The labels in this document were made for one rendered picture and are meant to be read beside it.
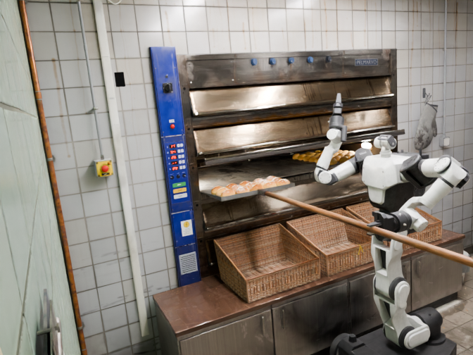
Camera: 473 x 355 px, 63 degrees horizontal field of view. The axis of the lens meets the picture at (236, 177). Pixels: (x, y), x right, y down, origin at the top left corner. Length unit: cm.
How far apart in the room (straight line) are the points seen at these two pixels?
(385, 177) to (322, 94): 112
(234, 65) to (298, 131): 69
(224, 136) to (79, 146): 94
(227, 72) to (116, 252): 139
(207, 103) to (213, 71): 22
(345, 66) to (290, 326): 199
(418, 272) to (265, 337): 134
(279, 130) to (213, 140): 53
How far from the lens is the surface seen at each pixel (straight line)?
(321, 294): 270
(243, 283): 244
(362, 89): 339
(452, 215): 444
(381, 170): 223
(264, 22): 290
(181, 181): 257
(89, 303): 270
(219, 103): 267
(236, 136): 273
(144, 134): 251
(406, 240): 163
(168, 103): 252
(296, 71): 301
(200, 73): 266
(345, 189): 334
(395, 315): 260
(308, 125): 305
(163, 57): 254
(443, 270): 354
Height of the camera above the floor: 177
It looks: 11 degrees down
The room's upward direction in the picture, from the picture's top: 5 degrees counter-clockwise
